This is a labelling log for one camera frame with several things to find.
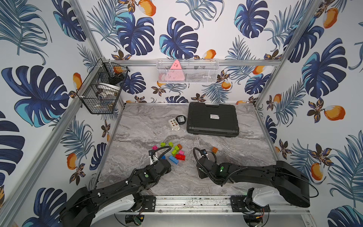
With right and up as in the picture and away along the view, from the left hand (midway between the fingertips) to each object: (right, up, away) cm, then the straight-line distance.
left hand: (163, 162), depth 84 cm
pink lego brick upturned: (-7, +7, +11) cm, 14 cm away
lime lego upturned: (+4, +9, +11) cm, 15 cm away
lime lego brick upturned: (-2, +9, +11) cm, 14 cm away
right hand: (+22, -4, +1) cm, 23 cm away
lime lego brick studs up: (+6, +5, +7) cm, 10 cm away
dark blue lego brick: (-1, +1, +8) cm, 9 cm away
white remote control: (+5, +23, +21) cm, 32 cm away
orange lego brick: (+33, +6, +8) cm, 34 cm away
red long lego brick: (+10, +2, +6) cm, 12 cm away
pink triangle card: (+7, +55, +6) cm, 56 cm away
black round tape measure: (+10, +26, +25) cm, 38 cm away
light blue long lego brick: (+5, +1, +4) cm, 7 cm away
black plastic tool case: (+39, +25, +18) cm, 50 cm away
